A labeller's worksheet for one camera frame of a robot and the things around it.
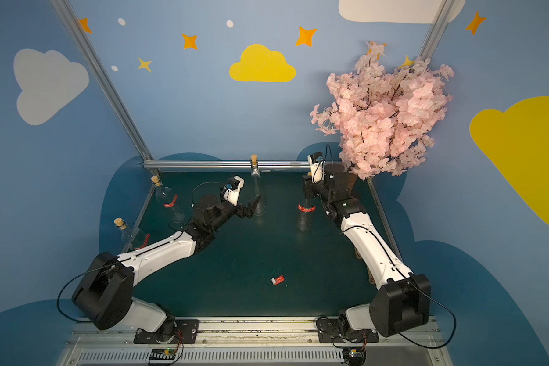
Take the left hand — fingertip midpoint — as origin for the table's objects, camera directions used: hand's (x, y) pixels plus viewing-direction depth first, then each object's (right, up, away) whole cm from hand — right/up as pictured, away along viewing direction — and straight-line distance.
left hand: (249, 186), depth 80 cm
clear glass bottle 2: (-34, -6, +11) cm, 36 cm away
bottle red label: (+10, -36, +5) cm, 38 cm away
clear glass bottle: (+22, -15, +19) cm, 33 cm away
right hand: (+22, +5, 0) cm, 23 cm away
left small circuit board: (-26, -55, -8) cm, 61 cm away
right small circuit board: (+35, -56, -7) cm, 66 cm away
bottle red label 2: (+21, -9, +8) cm, 24 cm away
